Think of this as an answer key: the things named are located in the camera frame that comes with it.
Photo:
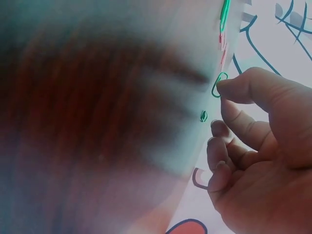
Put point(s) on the person's right hand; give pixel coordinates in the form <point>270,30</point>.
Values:
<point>268,185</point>

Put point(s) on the green paper clip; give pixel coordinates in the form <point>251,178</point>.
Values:
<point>215,91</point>
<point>203,116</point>

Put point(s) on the bunch of red paper clips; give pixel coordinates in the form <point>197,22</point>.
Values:
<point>223,48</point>

